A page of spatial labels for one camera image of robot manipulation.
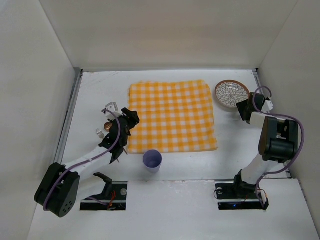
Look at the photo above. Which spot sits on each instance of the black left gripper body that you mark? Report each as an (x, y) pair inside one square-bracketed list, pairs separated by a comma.
[(129, 120)]

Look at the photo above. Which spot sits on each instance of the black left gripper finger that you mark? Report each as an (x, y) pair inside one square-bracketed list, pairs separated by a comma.
[(134, 118), (127, 114)]

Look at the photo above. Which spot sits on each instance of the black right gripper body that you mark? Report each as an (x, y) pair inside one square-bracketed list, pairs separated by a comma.
[(244, 110)]

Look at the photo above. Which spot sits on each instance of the patterned ceramic plate brown rim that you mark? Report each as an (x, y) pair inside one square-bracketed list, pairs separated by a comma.
[(231, 92)]

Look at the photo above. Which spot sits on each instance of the copper spoon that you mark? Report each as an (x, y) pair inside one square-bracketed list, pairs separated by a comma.
[(107, 126)]

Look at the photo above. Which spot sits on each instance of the silver fork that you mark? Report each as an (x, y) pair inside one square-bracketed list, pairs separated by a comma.
[(99, 133)]

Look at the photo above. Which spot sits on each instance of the yellow checked cloth placemat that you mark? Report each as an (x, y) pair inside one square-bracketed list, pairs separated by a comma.
[(175, 117)]

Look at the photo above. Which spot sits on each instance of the lilac plastic cup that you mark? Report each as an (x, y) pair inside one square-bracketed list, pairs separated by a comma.
[(152, 160)]

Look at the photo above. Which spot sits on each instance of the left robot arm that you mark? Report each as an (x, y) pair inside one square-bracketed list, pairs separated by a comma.
[(57, 192)]

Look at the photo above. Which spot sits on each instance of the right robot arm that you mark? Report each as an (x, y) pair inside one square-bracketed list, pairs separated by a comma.
[(278, 143)]

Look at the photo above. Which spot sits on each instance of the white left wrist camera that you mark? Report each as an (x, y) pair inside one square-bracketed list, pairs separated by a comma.
[(111, 110)]

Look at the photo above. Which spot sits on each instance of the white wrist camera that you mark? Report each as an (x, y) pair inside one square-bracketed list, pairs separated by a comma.
[(267, 106), (111, 110)]

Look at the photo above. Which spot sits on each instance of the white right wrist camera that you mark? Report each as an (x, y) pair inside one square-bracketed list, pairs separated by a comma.
[(267, 106)]

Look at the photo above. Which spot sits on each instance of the left aluminium table rail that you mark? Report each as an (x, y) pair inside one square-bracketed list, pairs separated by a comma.
[(62, 142)]

